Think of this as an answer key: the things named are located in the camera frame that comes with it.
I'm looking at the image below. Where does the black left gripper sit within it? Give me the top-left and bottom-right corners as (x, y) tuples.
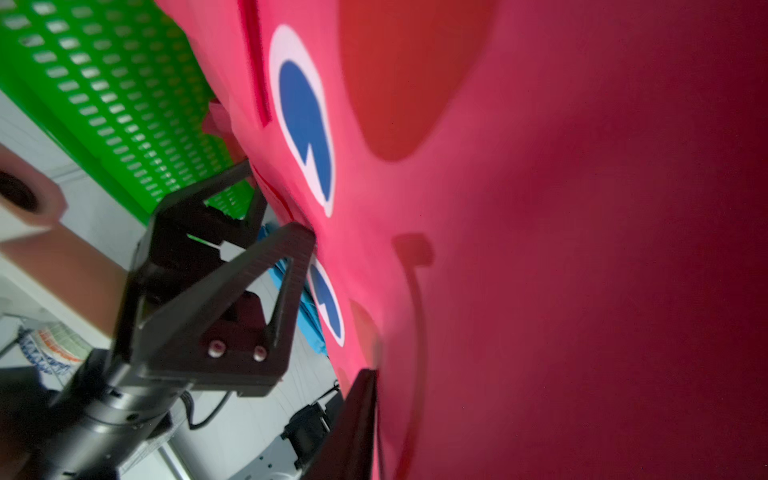
(17, 222), (316, 479)

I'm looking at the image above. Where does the pink bunny raincoat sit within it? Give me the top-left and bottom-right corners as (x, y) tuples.
(161, 1), (767, 479)

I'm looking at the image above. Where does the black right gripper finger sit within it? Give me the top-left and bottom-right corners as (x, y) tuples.
(302, 369), (377, 480)

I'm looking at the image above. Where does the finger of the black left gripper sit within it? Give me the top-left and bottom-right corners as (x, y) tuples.
(131, 162), (267, 282)

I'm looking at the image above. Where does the green plastic basket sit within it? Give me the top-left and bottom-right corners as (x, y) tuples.
(1, 0), (233, 222)

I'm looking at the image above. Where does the orange patterned bowl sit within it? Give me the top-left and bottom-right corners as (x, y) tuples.
(17, 323), (92, 379)

